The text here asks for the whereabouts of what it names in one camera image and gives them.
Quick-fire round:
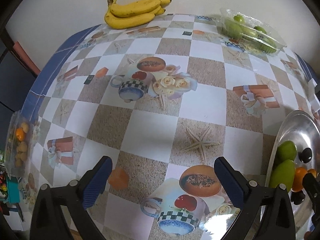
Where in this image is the clear box of green fruits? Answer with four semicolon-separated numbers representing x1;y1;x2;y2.
220;8;287;56

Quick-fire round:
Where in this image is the dark plum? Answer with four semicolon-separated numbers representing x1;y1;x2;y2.
298;147;312;164

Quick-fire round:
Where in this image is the yellow banana bunch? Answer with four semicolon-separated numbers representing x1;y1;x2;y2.
104;0;171;29

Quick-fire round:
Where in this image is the orange tangerine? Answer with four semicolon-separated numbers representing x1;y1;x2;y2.
308;168;318;178
291;167;308;192

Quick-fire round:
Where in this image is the clear bag of longans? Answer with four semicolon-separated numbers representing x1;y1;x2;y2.
4;111;33;178

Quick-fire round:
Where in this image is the steel bowl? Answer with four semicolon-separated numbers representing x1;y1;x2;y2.
265;110;319;239

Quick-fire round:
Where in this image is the green mango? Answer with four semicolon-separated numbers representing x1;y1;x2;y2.
268;159;296;192
276;140;297;162

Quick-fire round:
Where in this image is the checkered plastic tablecloth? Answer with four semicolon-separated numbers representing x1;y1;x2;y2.
21;15;313;239

